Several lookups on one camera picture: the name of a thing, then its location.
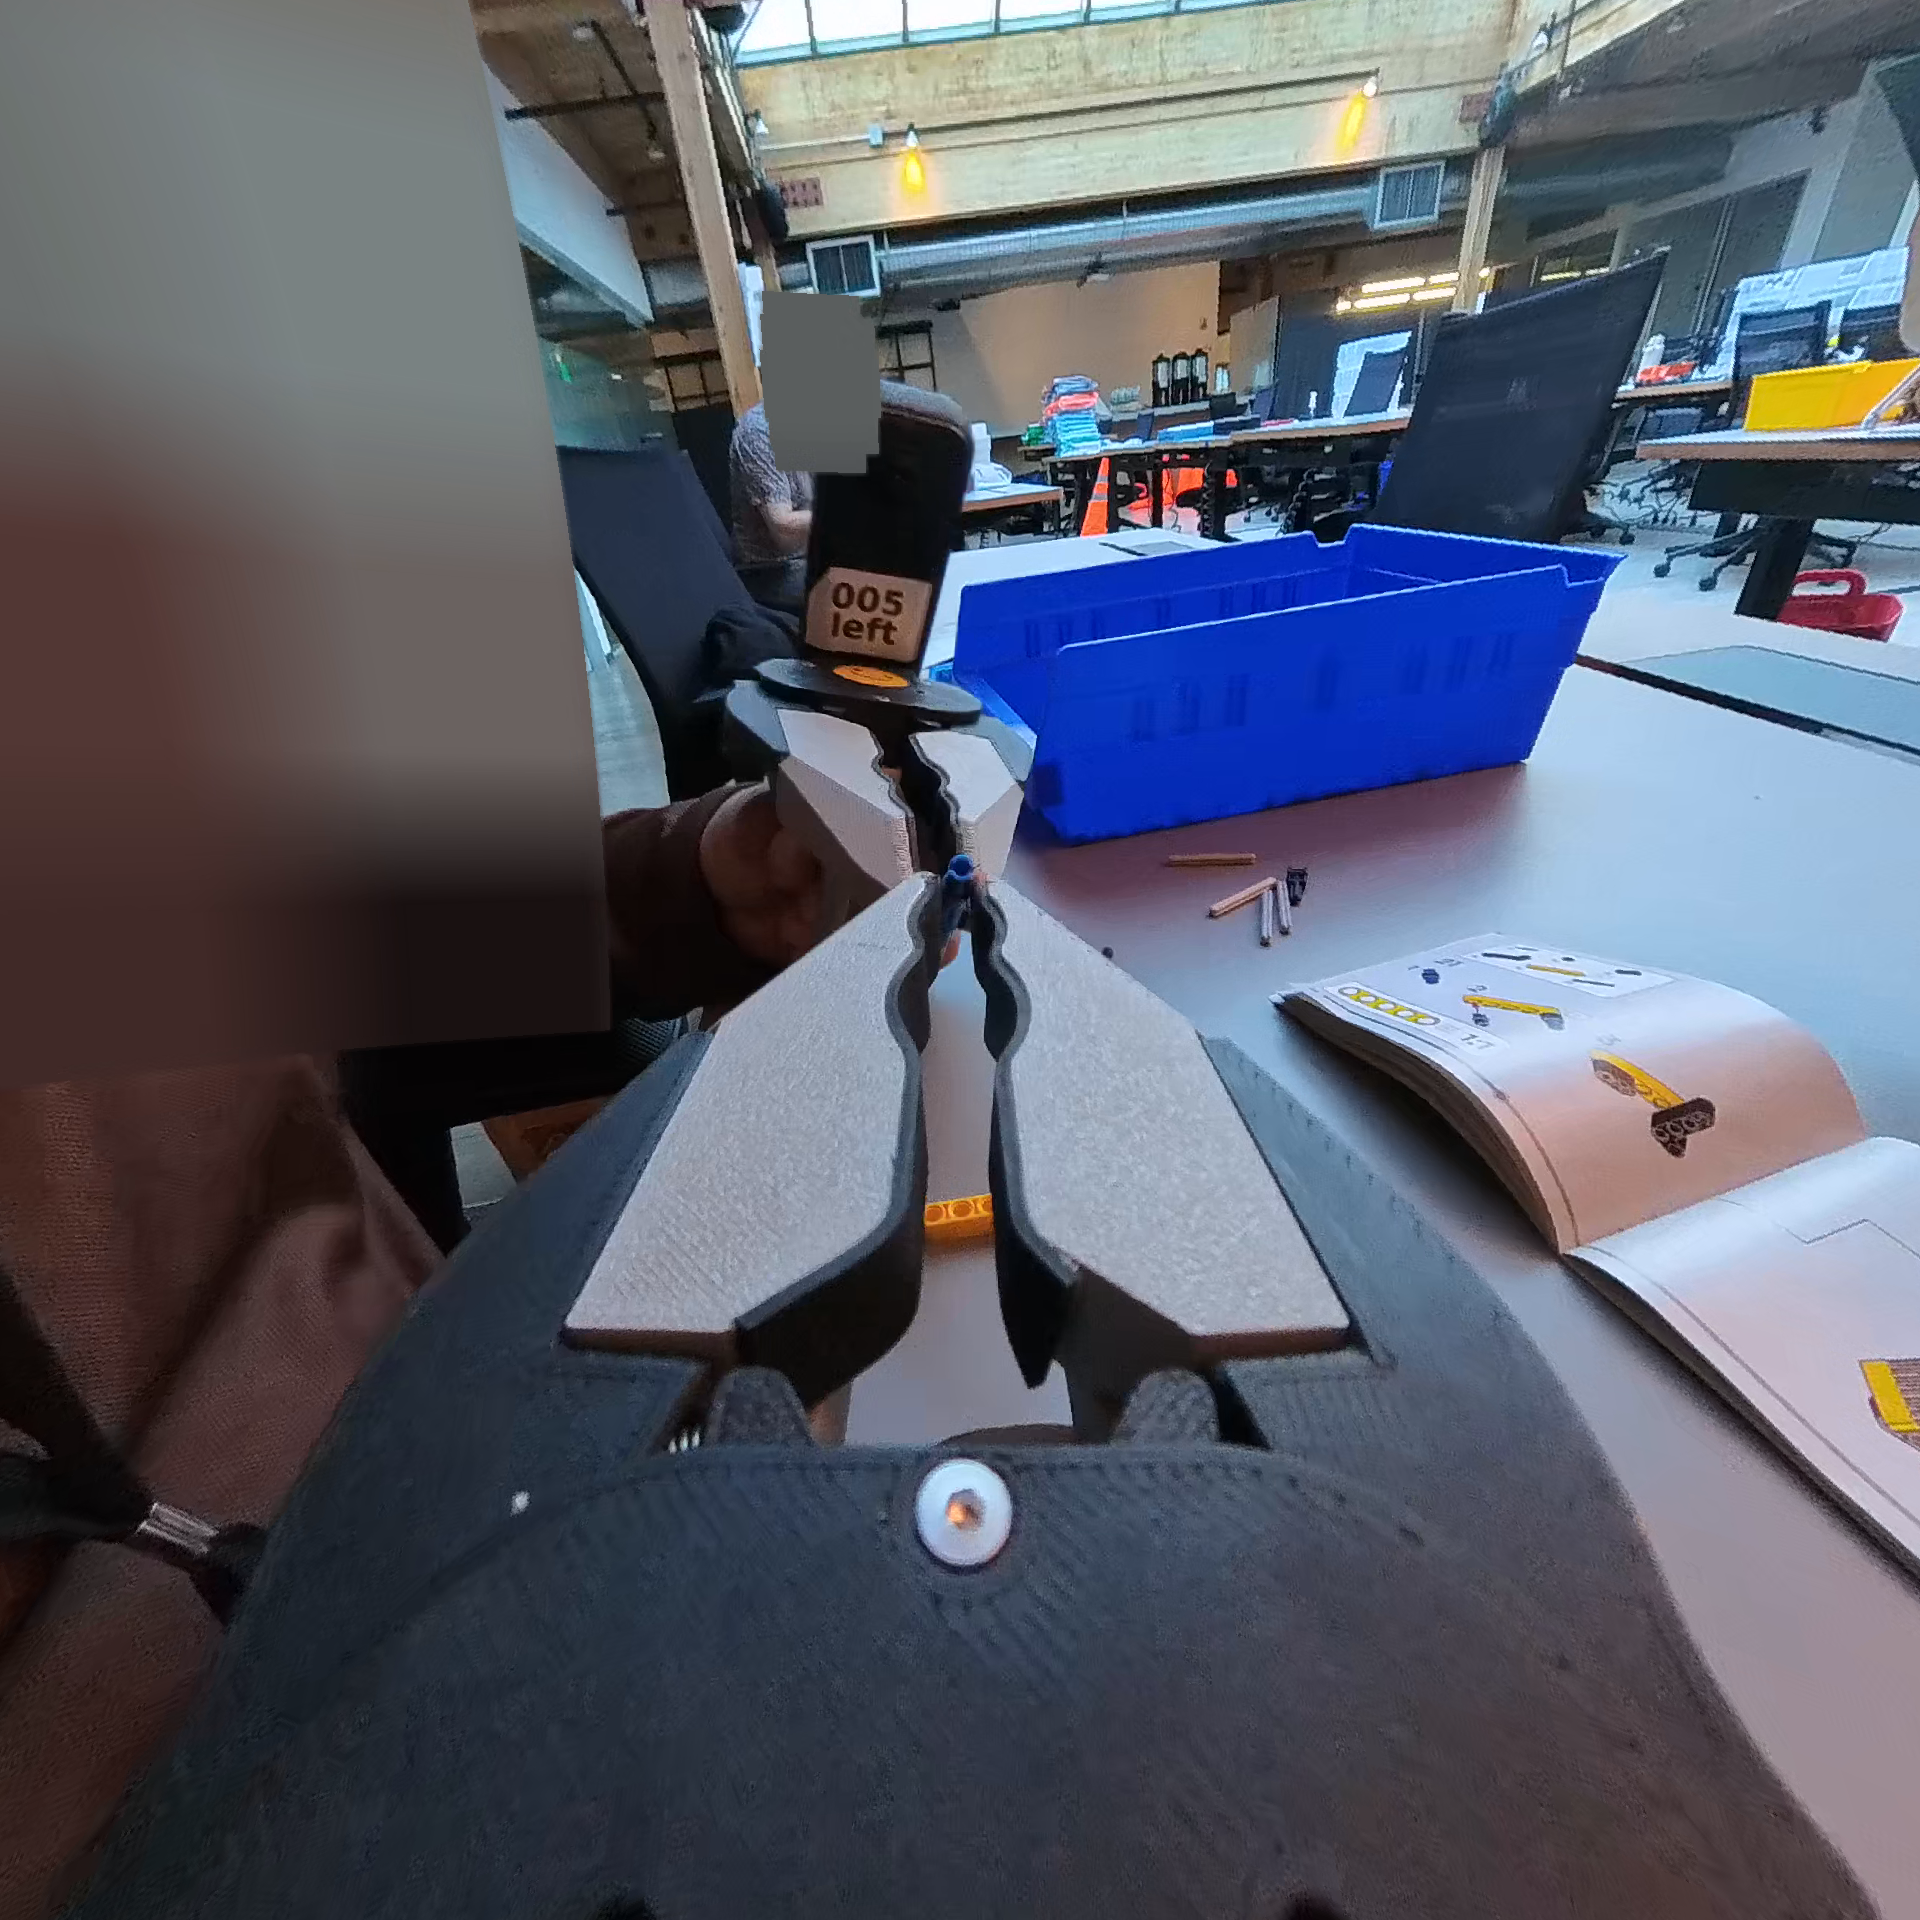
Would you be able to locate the black office chair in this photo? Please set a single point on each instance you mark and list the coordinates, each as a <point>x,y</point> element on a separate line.
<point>646,569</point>
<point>1517,405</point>

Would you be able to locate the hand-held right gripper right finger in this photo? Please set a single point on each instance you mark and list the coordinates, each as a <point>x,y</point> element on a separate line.
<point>1156,1171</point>

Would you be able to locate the yellow lego beam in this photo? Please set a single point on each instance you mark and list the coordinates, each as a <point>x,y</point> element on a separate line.
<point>961,1219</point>

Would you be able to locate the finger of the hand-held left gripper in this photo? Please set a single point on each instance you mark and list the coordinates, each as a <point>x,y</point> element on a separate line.
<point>989,786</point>
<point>849,809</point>

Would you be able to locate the yellow plastic bin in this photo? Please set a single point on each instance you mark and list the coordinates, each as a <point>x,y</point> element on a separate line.
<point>1815,397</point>

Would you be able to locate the wooden pillar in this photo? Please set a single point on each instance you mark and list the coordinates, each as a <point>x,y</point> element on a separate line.
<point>697,195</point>

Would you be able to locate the blue plastic bin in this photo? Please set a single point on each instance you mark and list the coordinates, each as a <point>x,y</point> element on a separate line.
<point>1276,704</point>

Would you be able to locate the orange traffic cone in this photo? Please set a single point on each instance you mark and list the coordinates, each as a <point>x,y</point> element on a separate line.
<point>1100,504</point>

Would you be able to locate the person's left hand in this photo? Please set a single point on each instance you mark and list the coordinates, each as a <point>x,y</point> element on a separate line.
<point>758,885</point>

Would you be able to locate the blue lego pin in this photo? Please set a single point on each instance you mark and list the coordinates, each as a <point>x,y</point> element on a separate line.
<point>957,885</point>

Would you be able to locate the silver ventilation duct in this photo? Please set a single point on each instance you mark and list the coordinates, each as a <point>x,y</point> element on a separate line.
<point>1125,246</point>

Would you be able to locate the stack of colourful cloths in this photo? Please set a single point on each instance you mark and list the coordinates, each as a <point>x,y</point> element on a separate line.
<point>1073,417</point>

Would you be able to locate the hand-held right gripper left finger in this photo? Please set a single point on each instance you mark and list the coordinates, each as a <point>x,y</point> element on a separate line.
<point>750,1155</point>

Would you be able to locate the lego instruction booklet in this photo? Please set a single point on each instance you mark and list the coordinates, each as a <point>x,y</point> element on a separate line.
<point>1694,1078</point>

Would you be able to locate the wooden top desk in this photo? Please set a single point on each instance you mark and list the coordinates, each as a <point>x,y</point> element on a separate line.
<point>1769,445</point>

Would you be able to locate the yellow wall lamp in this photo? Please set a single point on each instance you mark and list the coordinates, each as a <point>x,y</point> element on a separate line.
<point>910,165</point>
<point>1355,113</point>

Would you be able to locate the person's left forearm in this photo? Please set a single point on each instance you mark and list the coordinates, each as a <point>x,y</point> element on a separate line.
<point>653,914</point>

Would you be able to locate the red basket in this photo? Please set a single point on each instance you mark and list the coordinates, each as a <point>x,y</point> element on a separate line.
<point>1844,609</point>

